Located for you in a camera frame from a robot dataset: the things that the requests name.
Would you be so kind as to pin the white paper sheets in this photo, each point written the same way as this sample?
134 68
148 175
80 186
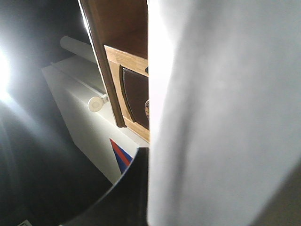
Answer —
225 113

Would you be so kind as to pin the white box appliance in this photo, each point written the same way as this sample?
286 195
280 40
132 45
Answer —
73 82

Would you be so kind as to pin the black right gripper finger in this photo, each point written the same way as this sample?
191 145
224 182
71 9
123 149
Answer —
124 203

